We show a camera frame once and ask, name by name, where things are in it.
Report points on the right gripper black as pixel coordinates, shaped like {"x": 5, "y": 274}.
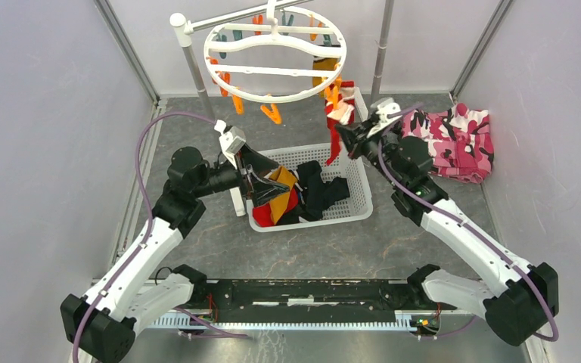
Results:
{"x": 355, "y": 138}

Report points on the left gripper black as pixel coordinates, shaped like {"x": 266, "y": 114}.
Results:
{"x": 260, "y": 191}

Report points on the red snowflake christmas sock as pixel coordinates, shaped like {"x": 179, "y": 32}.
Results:
{"x": 344, "y": 115}

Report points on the black ankle sock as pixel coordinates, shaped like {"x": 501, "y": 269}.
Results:
{"x": 314, "y": 194}

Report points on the mustard yellow striped sock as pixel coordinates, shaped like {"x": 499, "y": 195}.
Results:
{"x": 322, "y": 64}

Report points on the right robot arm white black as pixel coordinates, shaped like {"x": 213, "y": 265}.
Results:
{"x": 516, "y": 299}

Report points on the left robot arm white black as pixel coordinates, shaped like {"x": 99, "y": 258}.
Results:
{"x": 105, "y": 321}

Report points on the white round sock hanger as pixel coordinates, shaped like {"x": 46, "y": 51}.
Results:
{"x": 274, "y": 57}

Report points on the white plastic perforated basket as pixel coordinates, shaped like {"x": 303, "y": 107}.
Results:
{"x": 358, "y": 206}

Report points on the pink camouflage garment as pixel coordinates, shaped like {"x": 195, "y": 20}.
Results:
{"x": 458, "y": 140}

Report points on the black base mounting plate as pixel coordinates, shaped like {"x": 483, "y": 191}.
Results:
{"x": 290, "y": 301}

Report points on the white metal drying rack stand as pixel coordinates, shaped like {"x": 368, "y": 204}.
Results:
{"x": 271, "y": 24}

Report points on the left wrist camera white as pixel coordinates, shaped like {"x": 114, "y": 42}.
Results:
{"x": 231, "y": 140}

